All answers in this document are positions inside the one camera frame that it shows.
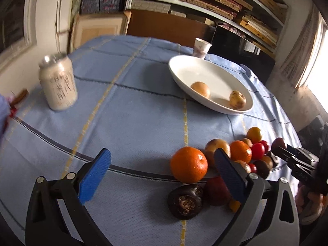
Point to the red cherry tomato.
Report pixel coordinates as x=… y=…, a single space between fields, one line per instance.
x=253 y=168
x=257 y=150
x=265 y=144

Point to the brown wooden cabinet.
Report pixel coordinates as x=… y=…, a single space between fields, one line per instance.
x=164 y=25

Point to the black monitor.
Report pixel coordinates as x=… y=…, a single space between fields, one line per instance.
x=238 y=48

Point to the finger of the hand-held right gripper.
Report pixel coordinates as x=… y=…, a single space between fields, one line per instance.
x=294 y=155

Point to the yellow spotted fruit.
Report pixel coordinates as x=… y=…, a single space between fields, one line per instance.
x=234 y=206

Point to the light wooden panel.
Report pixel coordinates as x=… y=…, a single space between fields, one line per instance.
x=94 y=30

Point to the yellow brown potato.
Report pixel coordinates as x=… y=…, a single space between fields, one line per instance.
x=237 y=99

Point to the yellow orange tomato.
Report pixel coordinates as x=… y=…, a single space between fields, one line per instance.
x=254 y=134

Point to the red and wooden item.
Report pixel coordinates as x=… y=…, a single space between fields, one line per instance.
x=19 y=97

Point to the small brown fruit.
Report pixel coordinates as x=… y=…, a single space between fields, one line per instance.
x=247 y=141
x=268 y=160
x=244 y=166

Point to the person's right hand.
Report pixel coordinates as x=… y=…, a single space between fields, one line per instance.
x=308 y=205

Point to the pale brown onion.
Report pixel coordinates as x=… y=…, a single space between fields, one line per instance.
x=200 y=89

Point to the blue patterned storage boxes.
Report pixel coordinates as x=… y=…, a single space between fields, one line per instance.
x=101 y=0

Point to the dark red plum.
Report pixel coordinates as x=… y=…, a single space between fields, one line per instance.
x=217 y=192
x=278 y=142

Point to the pale curtain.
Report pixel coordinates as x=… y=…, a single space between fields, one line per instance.
x=299 y=53

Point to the window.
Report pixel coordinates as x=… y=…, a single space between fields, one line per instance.
x=319 y=69

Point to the white drink can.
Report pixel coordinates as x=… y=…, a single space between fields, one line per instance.
x=58 y=84

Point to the printed paper cup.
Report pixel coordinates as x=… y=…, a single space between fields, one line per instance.
x=202 y=47

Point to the large orange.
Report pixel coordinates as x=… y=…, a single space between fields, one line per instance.
x=188 y=164

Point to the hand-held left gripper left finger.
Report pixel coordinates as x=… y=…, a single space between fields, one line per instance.
x=94 y=176

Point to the dark water chestnut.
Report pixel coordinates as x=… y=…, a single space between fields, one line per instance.
x=262 y=169
x=185 y=202

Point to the brown round fruit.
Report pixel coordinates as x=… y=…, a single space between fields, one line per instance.
x=214 y=146

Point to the blue checked tablecloth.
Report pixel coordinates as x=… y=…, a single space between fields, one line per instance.
x=128 y=112

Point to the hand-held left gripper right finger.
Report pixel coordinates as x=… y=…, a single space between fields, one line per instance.
x=230 y=176

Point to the white oval plate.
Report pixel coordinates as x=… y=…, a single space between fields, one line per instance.
x=194 y=69

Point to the white wall shelf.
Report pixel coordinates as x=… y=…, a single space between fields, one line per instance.
x=230 y=21

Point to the small mandarin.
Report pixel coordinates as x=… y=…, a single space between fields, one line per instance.
x=240 y=151

